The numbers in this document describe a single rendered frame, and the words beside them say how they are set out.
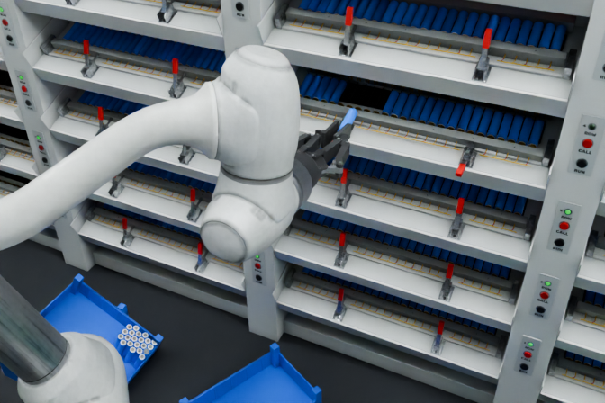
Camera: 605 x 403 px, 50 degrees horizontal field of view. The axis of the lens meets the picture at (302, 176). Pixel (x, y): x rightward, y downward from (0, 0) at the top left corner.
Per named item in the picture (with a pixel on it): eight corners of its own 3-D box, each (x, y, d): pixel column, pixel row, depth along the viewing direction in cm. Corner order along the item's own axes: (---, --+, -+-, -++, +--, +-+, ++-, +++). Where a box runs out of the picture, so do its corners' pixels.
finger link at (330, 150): (306, 155, 108) (314, 156, 107) (338, 133, 117) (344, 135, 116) (305, 175, 110) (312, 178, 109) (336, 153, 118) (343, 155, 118)
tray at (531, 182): (544, 201, 128) (550, 174, 120) (270, 135, 150) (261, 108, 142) (564, 125, 137) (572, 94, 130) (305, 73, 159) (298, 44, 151)
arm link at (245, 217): (302, 233, 100) (309, 156, 94) (253, 287, 87) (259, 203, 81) (239, 213, 103) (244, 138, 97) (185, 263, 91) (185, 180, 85)
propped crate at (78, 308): (157, 349, 186) (164, 336, 181) (111, 405, 171) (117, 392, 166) (74, 287, 188) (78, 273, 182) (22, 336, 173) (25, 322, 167)
